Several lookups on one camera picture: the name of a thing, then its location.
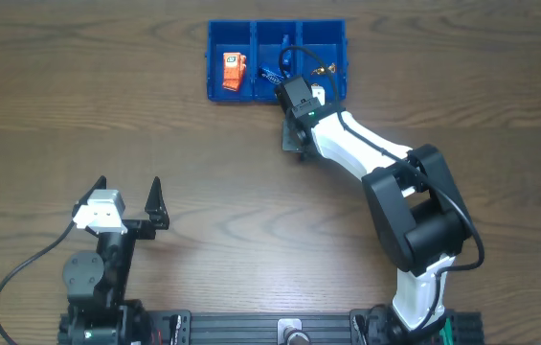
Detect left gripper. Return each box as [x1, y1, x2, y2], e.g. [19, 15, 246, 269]
[72, 174, 170, 241]

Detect orange candy box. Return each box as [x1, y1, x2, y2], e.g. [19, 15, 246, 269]
[221, 54, 248, 92]
[223, 51, 243, 82]

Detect blue candy pack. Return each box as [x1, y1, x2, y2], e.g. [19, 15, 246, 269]
[280, 34, 295, 68]
[258, 63, 284, 83]

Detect gold candy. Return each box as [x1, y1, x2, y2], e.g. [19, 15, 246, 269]
[310, 62, 338, 78]

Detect blue tray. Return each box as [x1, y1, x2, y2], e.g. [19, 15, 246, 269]
[206, 18, 349, 104]

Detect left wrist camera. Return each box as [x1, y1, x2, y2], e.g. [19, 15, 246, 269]
[72, 189, 128, 236]

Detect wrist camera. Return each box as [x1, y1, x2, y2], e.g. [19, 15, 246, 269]
[310, 84, 327, 106]
[72, 189, 128, 236]

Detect black cable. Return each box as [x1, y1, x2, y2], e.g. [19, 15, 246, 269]
[277, 44, 486, 332]
[0, 219, 78, 345]

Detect mounting rail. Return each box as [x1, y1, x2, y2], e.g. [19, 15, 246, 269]
[57, 309, 485, 345]

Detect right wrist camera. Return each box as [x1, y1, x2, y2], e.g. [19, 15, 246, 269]
[310, 84, 327, 106]

